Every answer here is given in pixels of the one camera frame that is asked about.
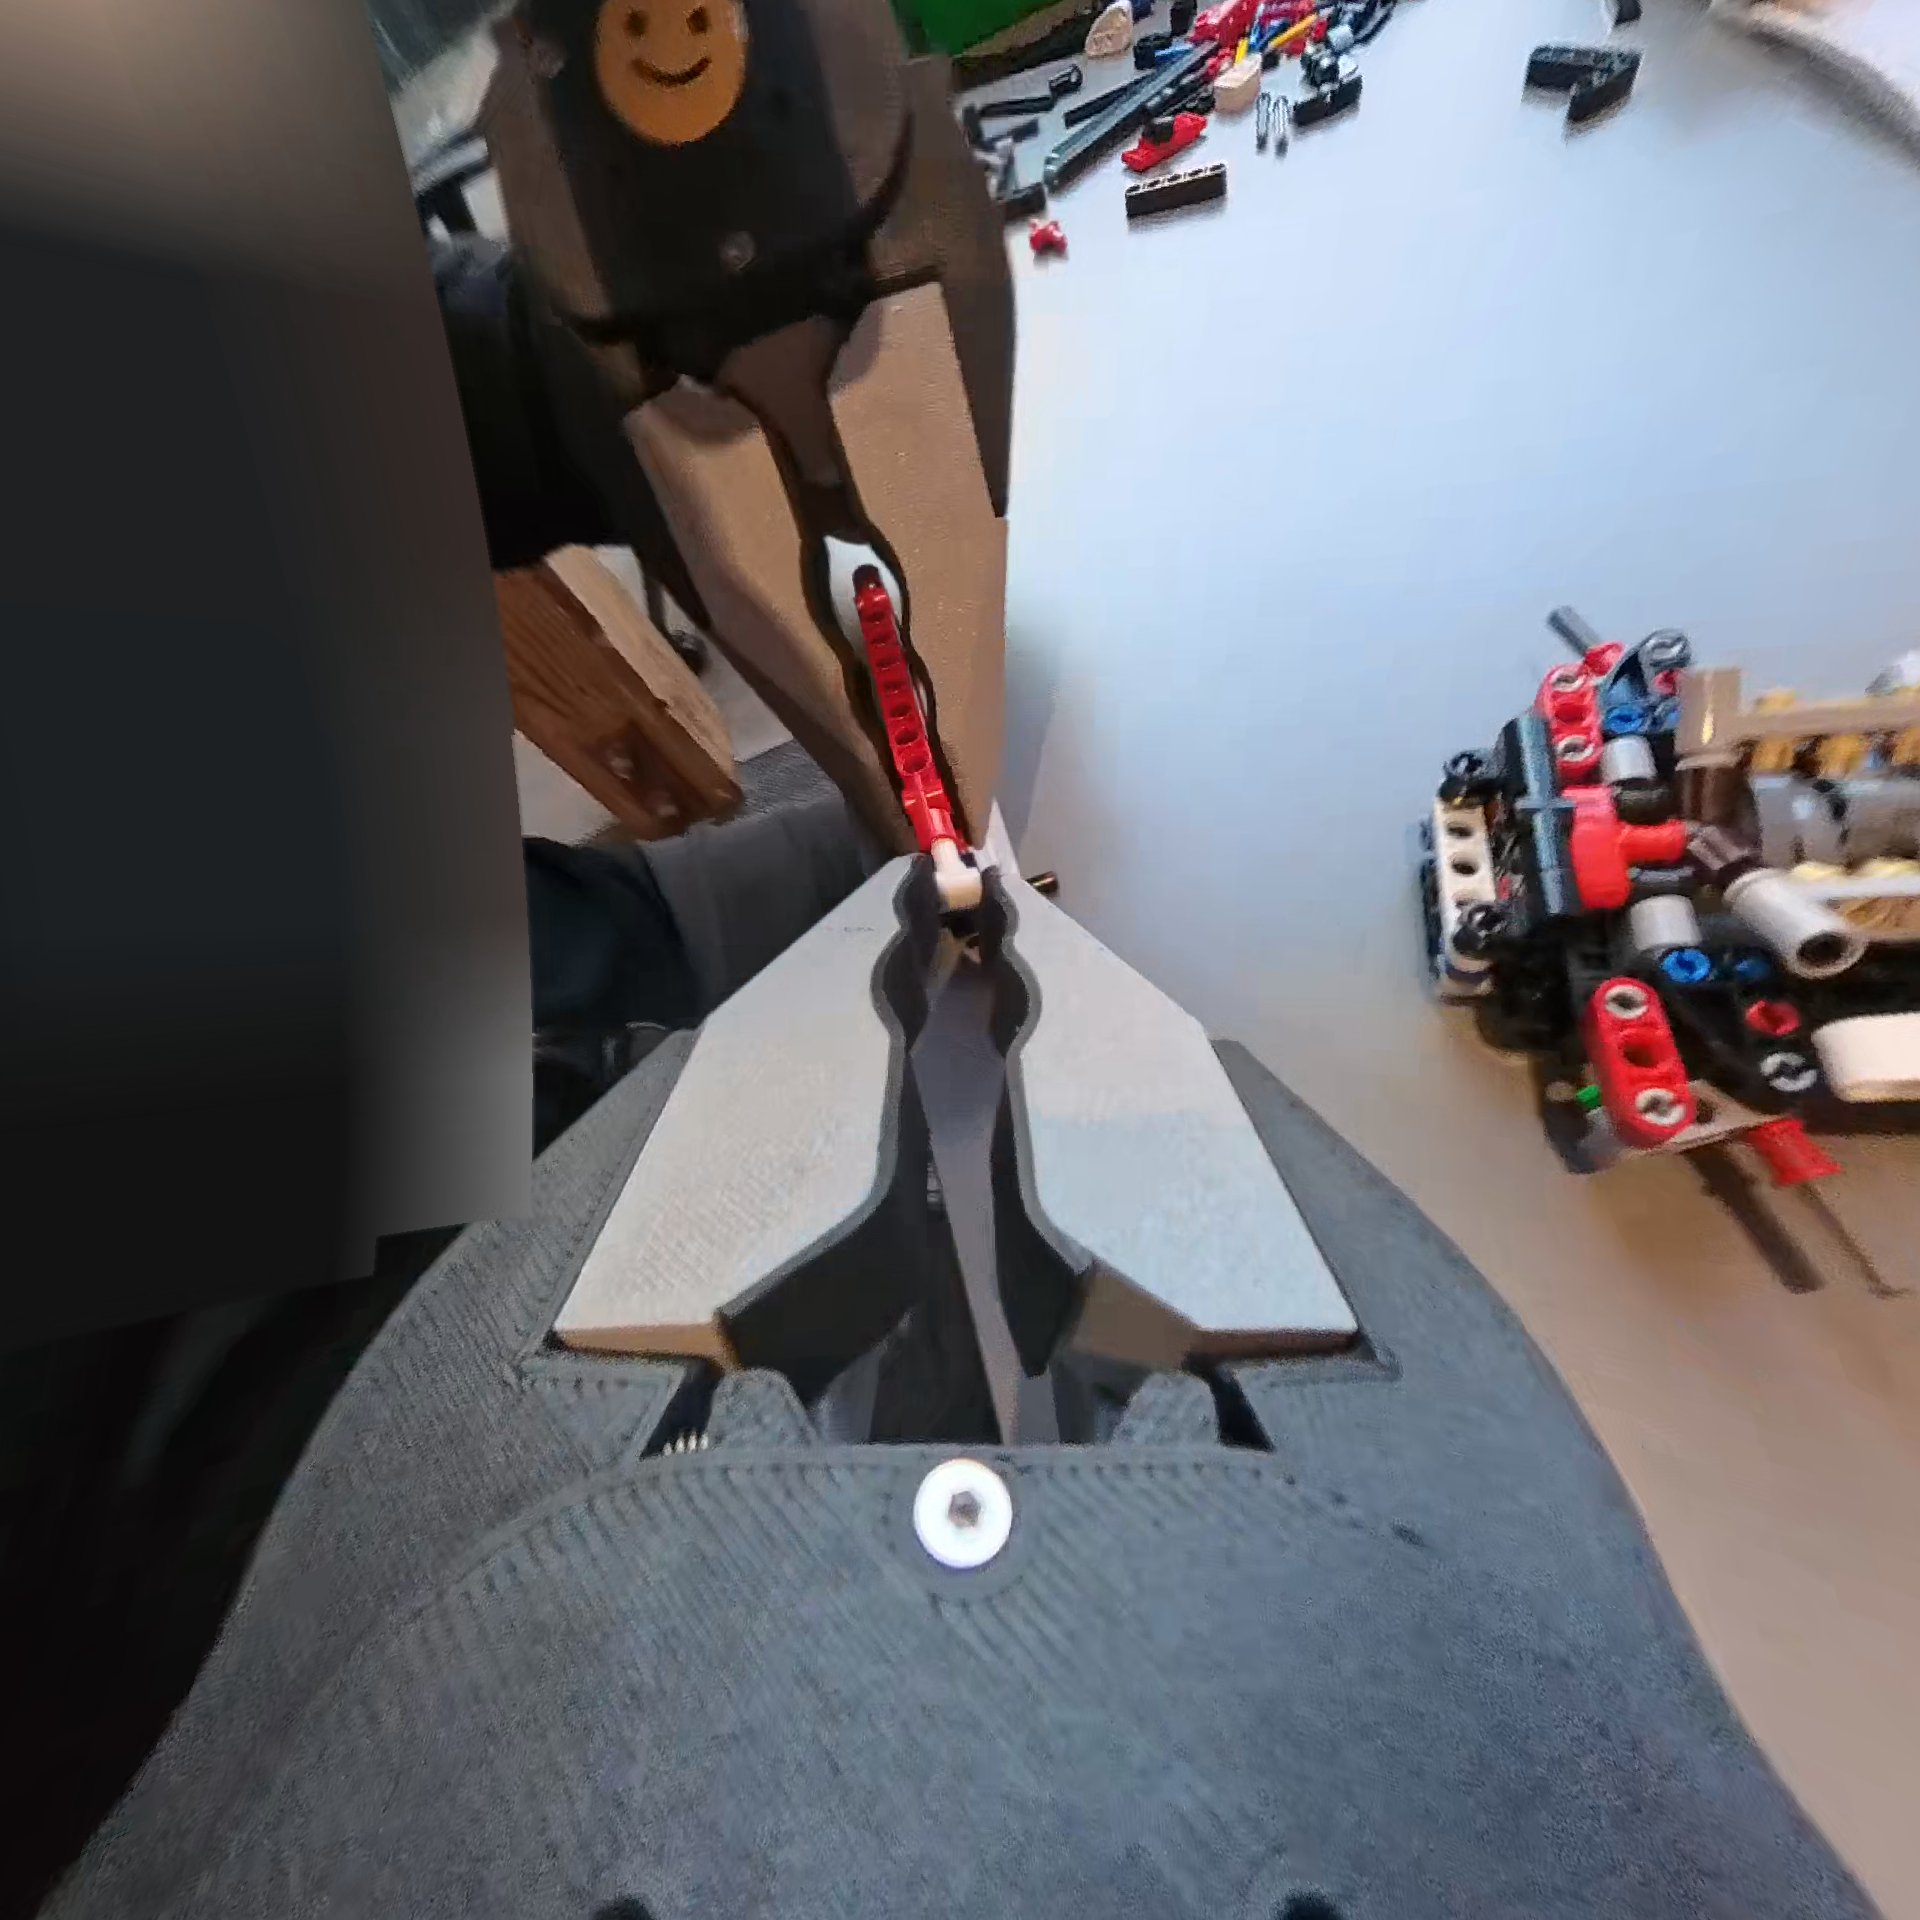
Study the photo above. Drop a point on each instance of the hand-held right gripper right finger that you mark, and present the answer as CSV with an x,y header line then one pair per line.
x,y
1154,1184

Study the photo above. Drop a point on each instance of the wooden armrest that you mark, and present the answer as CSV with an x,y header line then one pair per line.
x,y
614,705

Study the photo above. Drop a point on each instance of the person's dark trousers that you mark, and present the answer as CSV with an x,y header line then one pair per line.
x,y
720,900

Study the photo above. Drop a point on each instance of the brick car model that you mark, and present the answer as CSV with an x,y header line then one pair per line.
x,y
1574,841

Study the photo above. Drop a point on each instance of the small white connector brick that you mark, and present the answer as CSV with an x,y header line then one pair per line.
x,y
960,879

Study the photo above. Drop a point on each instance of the black angled brick beam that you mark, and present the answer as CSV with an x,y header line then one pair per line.
x,y
1569,69

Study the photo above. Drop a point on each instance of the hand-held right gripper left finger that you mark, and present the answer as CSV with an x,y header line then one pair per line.
x,y
764,1184

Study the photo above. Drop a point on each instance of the person's left forearm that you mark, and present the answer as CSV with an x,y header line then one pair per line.
x,y
518,450

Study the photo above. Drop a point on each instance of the grey desk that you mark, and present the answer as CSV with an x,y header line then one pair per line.
x,y
1351,480

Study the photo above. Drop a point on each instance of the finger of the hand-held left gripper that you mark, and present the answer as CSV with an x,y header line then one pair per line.
x,y
953,450
735,540

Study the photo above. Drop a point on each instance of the red brick beam with holes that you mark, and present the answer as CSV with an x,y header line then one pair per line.
x,y
892,690

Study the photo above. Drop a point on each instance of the pile of loose brick pieces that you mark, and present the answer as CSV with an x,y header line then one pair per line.
x,y
1171,143

